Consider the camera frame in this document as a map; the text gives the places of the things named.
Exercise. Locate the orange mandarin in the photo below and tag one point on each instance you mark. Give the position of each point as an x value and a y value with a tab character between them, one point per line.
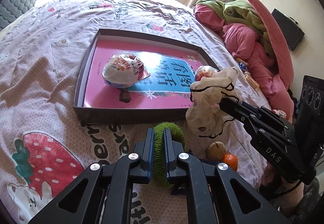
231	160

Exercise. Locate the small chocolate piece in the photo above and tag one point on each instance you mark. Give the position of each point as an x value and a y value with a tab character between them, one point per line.
124	95

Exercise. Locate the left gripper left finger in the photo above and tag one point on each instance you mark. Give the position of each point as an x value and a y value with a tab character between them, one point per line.
102	193

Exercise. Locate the pink patterned bed sheet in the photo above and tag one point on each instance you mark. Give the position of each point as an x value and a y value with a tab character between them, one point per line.
43	144

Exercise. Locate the green blanket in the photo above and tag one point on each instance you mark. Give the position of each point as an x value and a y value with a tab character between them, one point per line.
243	14

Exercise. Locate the black wall television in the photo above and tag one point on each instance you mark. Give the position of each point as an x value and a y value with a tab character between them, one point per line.
290	29

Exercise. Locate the clear candy bag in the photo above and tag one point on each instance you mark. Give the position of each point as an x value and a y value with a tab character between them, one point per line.
204	71

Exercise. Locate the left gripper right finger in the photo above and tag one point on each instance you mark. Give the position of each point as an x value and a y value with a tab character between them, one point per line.
215	193

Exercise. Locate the white egg toy package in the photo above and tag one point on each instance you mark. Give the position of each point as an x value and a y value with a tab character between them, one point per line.
124	70

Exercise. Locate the pink quilt pile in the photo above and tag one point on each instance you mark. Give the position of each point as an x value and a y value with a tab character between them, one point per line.
242	42

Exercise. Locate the pink cushion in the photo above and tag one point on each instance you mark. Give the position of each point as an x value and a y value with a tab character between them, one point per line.
278	43

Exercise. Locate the pink blue book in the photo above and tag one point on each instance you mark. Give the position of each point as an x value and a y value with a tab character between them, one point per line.
168	87

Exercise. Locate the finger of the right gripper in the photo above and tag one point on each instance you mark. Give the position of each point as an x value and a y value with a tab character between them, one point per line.
245	110
275	127

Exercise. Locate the snack packets beside quilt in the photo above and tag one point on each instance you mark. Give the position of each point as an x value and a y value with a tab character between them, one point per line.
246	71

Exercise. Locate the dark cardboard box tray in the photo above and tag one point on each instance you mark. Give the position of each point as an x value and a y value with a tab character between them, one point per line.
127	116

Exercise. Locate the person right hand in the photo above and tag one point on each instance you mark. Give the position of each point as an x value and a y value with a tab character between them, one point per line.
275	188

